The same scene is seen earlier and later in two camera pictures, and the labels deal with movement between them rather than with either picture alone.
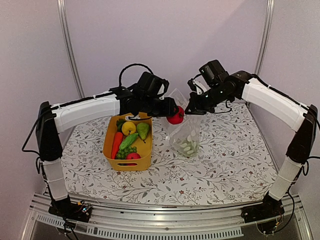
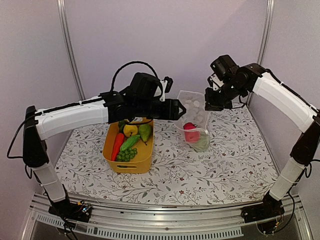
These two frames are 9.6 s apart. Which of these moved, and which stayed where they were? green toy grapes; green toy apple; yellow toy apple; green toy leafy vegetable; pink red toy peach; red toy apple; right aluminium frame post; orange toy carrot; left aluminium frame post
Moved: red toy apple; pink red toy peach; green toy apple
Stayed: left aluminium frame post; green toy grapes; orange toy carrot; right aluminium frame post; yellow toy apple; green toy leafy vegetable
